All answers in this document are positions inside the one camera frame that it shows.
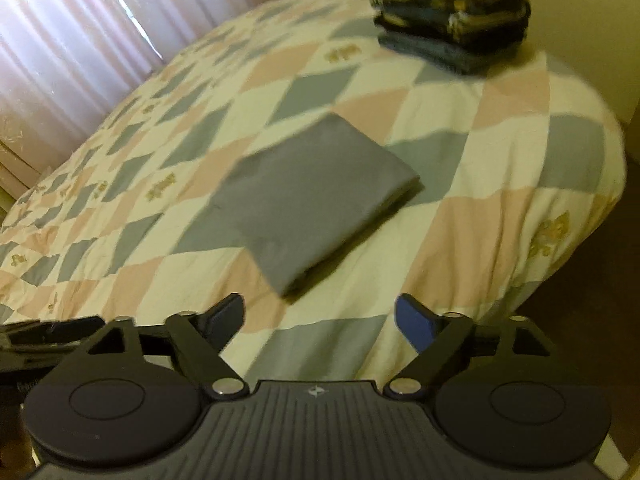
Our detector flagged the grey garment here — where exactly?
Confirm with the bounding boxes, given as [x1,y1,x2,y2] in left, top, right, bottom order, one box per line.
[207,114,421,298]

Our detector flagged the dark patterned folded garment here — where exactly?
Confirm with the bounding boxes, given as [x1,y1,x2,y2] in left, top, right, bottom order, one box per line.
[371,0,531,53]

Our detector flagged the checkered quilt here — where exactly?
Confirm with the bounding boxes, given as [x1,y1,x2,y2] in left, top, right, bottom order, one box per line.
[0,0,628,381]

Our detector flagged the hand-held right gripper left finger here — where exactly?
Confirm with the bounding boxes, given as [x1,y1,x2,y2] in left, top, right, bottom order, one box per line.
[65,294,248,401]

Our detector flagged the sheer pink curtain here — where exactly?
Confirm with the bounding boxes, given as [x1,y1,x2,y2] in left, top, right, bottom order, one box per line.
[0,0,321,161]

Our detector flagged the blue folded jeans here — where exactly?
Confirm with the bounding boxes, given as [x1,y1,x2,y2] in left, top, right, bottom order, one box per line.
[377,30,501,75]

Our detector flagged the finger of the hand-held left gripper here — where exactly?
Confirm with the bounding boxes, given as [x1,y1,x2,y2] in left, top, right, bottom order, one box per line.
[0,316,105,348]

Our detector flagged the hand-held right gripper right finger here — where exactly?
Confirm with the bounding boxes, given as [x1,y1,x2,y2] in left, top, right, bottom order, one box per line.
[384,294,560,401]

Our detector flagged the pink floral curtain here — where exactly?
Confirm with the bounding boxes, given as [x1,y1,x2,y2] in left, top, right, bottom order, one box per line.
[0,105,101,201]

